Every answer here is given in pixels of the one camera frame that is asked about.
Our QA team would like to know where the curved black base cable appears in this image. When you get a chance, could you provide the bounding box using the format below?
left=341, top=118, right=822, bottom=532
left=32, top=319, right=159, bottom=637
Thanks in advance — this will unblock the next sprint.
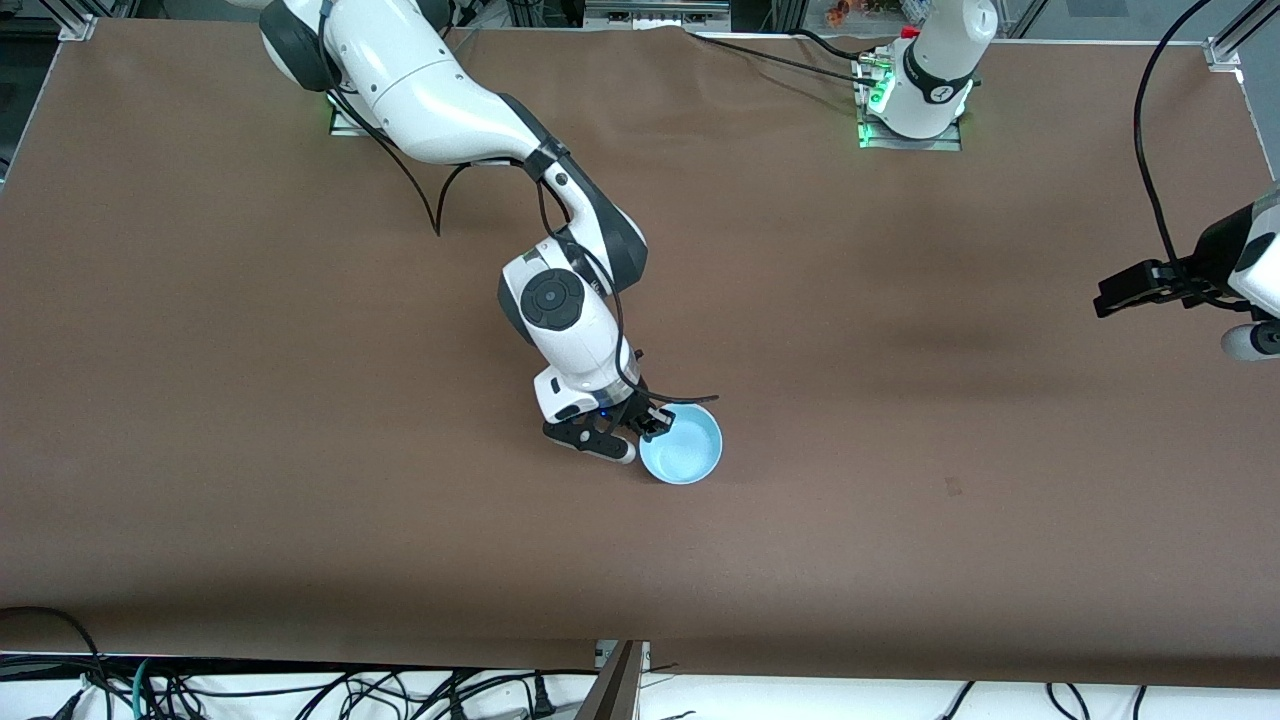
left=790, top=28, right=893, bottom=63

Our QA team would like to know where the thick black floor cable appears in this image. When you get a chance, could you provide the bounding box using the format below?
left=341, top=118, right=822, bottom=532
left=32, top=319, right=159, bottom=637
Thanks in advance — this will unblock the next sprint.
left=0, top=605, right=103, bottom=701

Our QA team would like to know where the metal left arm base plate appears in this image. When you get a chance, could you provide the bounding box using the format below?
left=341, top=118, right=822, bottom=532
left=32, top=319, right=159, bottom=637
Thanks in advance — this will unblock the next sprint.
left=855, top=55, right=964, bottom=153

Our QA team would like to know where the orange background item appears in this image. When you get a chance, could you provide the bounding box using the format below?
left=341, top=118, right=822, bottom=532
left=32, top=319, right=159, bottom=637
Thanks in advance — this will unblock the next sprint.
left=825, top=0, right=903, bottom=26

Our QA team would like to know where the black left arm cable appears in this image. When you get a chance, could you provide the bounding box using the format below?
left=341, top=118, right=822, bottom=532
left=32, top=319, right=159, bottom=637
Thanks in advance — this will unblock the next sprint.
left=1132, top=0, right=1213, bottom=291

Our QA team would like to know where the blue bowl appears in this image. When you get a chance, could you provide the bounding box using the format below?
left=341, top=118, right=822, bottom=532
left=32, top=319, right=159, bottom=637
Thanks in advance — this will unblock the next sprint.
left=639, top=403, right=723, bottom=485

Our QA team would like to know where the teal floor cable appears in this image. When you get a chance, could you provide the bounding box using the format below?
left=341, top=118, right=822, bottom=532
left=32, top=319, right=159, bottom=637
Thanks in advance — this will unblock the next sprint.
left=128, top=657, right=163, bottom=720

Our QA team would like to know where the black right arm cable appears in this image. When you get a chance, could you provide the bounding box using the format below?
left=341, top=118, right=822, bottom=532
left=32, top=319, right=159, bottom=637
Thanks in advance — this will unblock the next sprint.
left=325, top=0, right=721, bottom=406

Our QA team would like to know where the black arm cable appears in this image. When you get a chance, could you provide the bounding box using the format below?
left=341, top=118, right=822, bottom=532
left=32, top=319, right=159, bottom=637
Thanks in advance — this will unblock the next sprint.
left=1132, top=0, right=1213, bottom=291
left=325, top=0, right=721, bottom=406

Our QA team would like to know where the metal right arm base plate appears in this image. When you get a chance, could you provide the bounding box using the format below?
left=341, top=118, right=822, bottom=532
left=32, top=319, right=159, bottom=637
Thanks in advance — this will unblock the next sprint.
left=328, top=95, right=376, bottom=137

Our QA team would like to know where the long black base cable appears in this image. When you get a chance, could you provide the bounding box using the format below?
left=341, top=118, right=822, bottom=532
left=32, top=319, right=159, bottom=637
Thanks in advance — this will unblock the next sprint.
left=685, top=32, right=873, bottom=81

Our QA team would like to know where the aluminium corner profile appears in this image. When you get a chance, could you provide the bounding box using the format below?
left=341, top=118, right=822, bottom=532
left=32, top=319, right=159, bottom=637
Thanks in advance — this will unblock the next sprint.
left=55, top=0, right=101, bottom=42
left=1205, top=0, right=1280, bottom=71

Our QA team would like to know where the brown table cover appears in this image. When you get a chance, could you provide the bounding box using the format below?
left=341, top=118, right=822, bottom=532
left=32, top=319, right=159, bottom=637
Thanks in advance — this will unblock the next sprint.
left=0, top=22, right=1280, bottom=691

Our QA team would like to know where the grey power strip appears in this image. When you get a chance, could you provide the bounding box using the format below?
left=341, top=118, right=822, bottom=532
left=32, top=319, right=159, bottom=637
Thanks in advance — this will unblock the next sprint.
left=585, top=0, right=732, bottom=31

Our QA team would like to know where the aluminium table edge post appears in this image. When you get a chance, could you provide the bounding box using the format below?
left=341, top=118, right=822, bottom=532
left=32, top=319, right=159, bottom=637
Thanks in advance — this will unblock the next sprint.
left=575, top=640, right=652, bottom=720

